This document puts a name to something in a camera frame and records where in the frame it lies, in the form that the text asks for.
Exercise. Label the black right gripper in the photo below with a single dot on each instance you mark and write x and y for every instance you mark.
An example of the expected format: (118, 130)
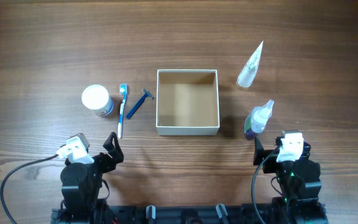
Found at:
(258, 152)

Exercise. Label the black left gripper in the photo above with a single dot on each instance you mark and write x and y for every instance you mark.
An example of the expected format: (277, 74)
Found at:
(114, 152)

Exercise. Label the clear bottle white cap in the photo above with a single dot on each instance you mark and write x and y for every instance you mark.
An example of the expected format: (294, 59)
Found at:
(256, 121)

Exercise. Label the blue disposable razor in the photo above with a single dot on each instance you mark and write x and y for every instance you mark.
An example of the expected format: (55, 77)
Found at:
(146, 94)

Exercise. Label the white cotton swab tub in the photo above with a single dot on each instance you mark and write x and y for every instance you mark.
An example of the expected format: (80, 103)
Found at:
(97, 99)

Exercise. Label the blue white toothbrush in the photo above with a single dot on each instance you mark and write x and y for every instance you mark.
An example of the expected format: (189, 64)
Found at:
(123, 91)

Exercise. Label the white bamboo print tube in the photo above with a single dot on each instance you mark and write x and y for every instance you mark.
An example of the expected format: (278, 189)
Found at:
(249, 71)

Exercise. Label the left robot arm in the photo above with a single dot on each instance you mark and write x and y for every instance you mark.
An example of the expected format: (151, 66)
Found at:
(82, 179)

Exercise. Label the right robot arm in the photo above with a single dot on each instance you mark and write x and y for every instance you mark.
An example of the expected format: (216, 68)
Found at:
(299, 182)

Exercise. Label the white open cardboard box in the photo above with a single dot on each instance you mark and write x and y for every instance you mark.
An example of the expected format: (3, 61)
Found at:
(187, 102)

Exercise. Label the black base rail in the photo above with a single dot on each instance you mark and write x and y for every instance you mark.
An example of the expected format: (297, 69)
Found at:
(243, 214)

